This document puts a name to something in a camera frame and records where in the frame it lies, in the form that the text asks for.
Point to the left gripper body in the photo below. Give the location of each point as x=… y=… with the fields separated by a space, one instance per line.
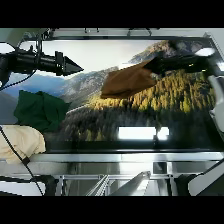
x=66 y=65

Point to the brown garment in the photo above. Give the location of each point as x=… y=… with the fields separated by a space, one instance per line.
x=128 y=81

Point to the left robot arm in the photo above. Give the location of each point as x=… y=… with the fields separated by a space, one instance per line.
x=23 y=62

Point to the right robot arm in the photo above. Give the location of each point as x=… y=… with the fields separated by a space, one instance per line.
x=186 y=63

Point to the dark green garment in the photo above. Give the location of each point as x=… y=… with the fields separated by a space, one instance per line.
x=40 y=111

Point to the cream garment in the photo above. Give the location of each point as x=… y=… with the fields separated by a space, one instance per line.
x=20 y=141

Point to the silver frame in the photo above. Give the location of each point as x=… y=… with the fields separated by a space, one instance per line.
x=110 y=166

